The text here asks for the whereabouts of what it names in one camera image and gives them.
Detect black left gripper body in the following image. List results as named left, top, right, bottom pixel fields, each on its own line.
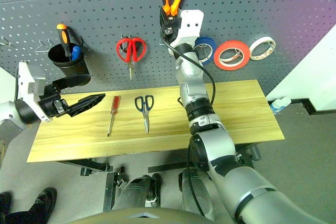
left=39, top=83, right=70, bottom=119

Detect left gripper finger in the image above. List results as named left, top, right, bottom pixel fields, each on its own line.
left=68, top=93, right=106, bottom=117
left=53, top=74, right=92, bottom=91

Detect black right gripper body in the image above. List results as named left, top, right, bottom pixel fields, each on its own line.
left=160, top=17, right=182, bottom=41

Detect wide red tape roll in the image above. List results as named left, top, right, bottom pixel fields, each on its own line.
left=213, top=39, right=250, bottom=71

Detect grey metal pegboard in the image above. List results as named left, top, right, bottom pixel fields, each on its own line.
left=0, top=0, right=336, bottom=97

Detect black plastic cup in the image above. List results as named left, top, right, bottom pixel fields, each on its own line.
left=47, top=42, right=92, bottom=80

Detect blue tape roll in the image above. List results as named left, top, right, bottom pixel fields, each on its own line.
left=193, top=36, right=218, bottom=65

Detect orange and black screwdriver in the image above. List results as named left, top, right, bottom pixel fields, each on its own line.
left=56, top=23, right=72, bottom=58

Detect black metal table strut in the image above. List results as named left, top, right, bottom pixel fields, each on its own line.
left=235, top=144, right=261, bottom=167
left=59, top=157, right=111, bottom=177

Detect white tape roll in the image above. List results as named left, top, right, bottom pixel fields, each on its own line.
left=248, top=36, right=277, bottom=61

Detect black metal table leg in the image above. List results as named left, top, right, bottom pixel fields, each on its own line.
left=103, top=172, right=118, bottom=212

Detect black shoe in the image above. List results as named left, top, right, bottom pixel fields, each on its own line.
left=30, top=187, right=58, bottom=216
left=0, top=190, right=13, bottom=216

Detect black metal table crossbar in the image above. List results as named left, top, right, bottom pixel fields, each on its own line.
left=148, top=162, right=190, bottom=174

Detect grey robot torso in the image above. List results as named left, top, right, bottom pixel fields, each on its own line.
left=67, top=206, right=238, bottom=224

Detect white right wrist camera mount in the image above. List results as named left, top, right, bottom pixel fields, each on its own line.
left=172, top=9, right=205, bottom=49

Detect blue handled screwdriver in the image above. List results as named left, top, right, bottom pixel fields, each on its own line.
left=70, top=45, right=82, bottom=62

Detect red handled screwdriver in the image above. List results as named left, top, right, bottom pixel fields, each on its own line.
left=107, top=95, right=122, bottom=138

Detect red handled scissors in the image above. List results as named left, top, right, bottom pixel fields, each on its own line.
left=116, top=37, right=146, bottom=82

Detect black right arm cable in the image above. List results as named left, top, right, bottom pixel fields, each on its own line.
left=160, top=34, right=217, bottom=105

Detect black handled scissors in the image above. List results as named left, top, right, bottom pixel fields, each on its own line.
left=134, top=94, right=155, bottom=135

